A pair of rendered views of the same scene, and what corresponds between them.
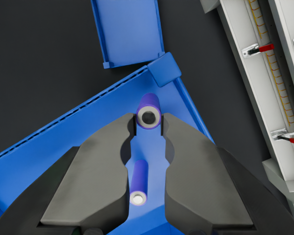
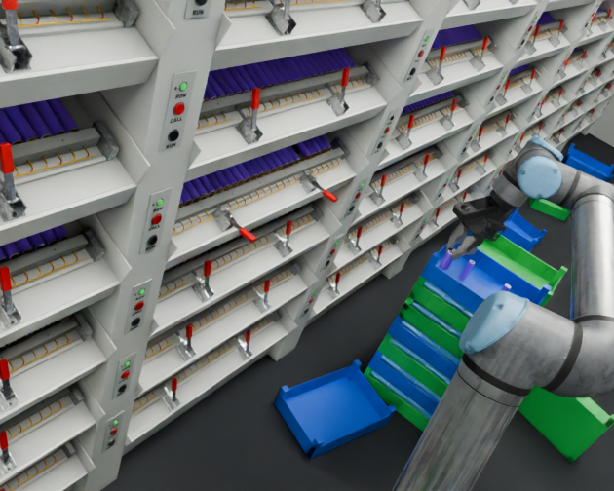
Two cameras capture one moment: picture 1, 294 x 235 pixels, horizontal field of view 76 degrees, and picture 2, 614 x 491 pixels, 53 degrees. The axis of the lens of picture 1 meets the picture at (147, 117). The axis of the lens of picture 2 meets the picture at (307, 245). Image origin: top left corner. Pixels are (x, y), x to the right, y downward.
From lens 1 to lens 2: 1.61 m
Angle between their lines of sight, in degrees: 47
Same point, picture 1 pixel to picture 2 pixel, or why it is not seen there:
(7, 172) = not seen: hidden behind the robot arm
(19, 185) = not seen: hidden behind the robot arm
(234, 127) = (374, 305)
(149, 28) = (329, 392)
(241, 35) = (324, 300)
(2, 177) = not seen: hidden behind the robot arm
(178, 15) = (306, 369)
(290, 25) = (348, 257)
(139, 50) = (354, 397)
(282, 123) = (366, 263)
